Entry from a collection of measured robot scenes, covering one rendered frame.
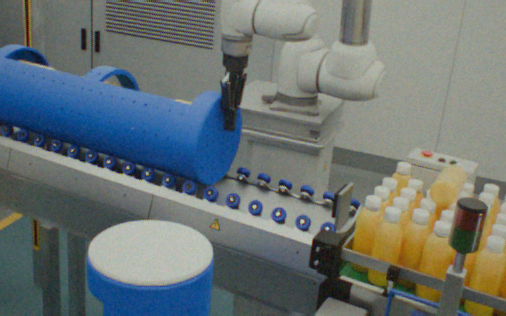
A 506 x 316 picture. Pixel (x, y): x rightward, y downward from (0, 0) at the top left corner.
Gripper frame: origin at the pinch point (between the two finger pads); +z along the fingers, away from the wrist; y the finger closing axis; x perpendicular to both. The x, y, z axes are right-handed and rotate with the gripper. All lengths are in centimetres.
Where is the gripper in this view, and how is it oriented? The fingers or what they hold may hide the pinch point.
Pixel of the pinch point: (230, 119)
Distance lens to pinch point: 201.7
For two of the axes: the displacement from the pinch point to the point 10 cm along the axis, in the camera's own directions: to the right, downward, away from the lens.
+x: -8.8, -2.4, 4.0
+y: 4.6, -2.9, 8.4
